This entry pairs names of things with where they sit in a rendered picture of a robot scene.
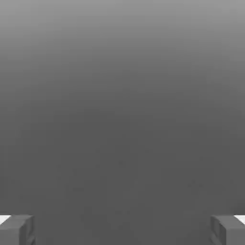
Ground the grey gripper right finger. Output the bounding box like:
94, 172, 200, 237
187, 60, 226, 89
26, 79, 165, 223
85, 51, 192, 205
210, 214, 245, 245

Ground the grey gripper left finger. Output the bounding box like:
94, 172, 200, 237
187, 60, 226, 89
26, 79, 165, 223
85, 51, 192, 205
0, 214, 36, 245

